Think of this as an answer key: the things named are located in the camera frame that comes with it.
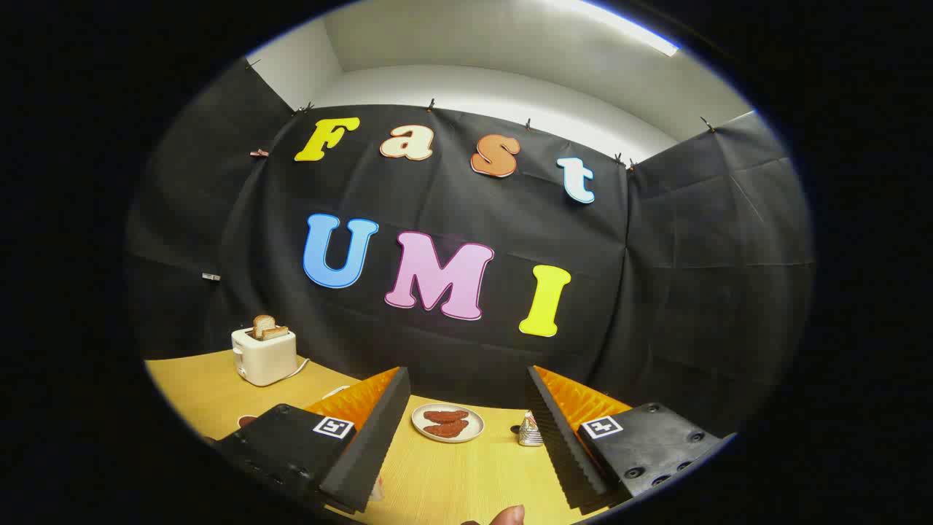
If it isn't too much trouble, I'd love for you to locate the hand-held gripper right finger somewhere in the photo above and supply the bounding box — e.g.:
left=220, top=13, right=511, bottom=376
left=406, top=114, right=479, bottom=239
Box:
left=526, top=365, right=738, bottom=511

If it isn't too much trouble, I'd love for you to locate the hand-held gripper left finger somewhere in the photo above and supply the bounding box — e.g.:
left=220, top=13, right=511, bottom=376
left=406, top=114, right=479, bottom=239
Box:
left=206, top=366, right=411, bottom=513

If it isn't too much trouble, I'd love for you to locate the wooden table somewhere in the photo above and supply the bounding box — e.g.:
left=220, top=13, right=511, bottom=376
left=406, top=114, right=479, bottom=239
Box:
left=144, top=349, right=635, bottom=525

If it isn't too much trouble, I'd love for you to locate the white round plate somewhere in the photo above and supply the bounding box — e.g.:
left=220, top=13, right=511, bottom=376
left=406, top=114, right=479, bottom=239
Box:
left=411, top=403, right=485, bottom=443

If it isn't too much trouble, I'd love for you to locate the cream white toaster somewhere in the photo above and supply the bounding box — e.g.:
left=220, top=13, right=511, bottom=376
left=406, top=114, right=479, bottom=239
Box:
left=231, top=327, right=298, bottom=387

